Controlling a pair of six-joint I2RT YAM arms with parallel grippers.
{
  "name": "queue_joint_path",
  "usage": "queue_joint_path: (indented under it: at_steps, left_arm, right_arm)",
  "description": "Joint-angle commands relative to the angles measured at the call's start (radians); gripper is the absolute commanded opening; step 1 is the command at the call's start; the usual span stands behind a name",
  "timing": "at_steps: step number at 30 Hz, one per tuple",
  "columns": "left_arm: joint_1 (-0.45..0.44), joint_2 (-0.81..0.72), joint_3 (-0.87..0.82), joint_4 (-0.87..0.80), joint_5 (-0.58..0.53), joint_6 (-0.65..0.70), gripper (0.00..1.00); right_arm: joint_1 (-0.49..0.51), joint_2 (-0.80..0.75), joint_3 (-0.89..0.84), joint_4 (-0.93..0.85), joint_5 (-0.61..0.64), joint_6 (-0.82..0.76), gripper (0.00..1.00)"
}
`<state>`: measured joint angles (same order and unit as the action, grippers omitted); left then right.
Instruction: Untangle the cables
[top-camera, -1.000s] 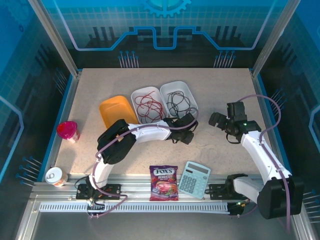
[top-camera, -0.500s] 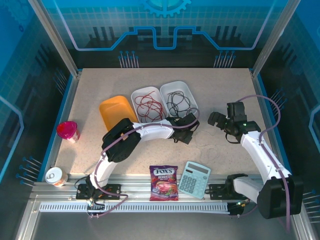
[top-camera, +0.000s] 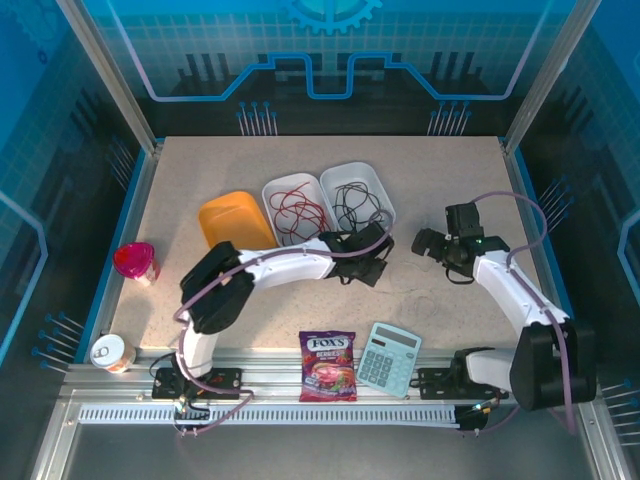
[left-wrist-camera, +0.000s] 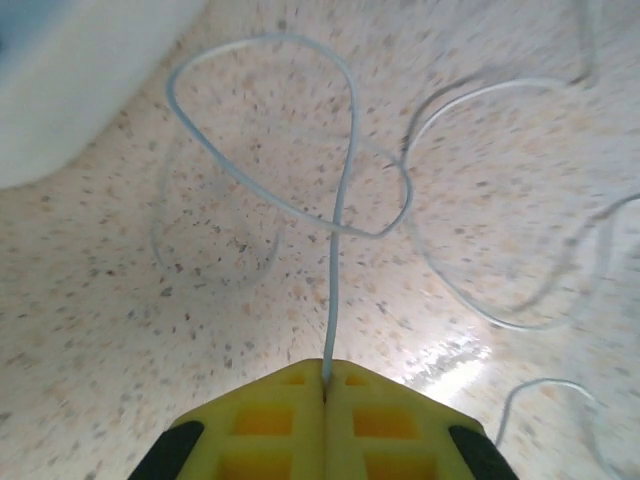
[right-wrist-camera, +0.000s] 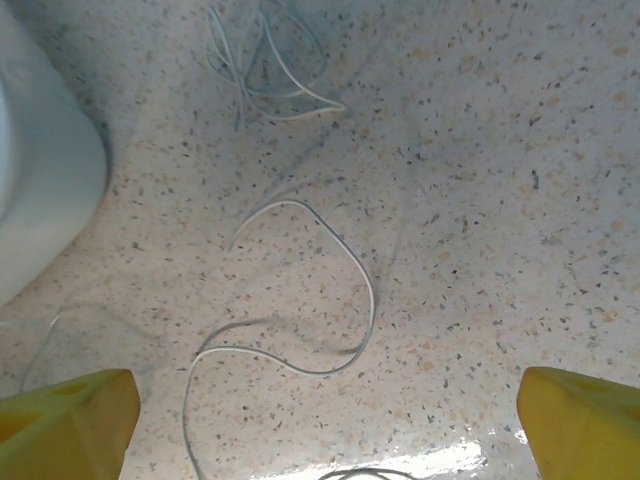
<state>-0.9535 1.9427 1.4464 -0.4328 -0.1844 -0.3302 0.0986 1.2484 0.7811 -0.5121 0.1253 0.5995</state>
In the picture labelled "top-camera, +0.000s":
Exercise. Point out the purple Fox's candy bag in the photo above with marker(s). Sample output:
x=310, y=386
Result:
x=327, y=365

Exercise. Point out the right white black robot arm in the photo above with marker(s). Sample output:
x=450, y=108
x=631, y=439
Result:
x=505, y=285

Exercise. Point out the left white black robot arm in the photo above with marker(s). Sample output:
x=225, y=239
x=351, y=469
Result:
x=285, y=265

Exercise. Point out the light blue calculator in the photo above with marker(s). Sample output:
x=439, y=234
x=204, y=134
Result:
x=390, y=362

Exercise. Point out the aluminium frame post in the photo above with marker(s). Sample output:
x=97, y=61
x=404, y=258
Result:
x=110, y=75
x=545, y=75

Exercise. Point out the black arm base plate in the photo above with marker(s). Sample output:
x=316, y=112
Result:
x=227, y=377
x=432, y=382

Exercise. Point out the tin can with pull tab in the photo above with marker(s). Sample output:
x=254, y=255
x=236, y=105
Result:
x=111, y=352

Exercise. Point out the pink lidded plastic cup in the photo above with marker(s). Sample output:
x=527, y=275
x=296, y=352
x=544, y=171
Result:
x=134, y=260

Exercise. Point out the white plastic tray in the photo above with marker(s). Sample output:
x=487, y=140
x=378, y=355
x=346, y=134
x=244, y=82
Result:
x=272, y=187
x=332, y=175

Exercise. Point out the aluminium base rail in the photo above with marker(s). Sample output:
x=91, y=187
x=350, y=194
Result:
x=270, y=370

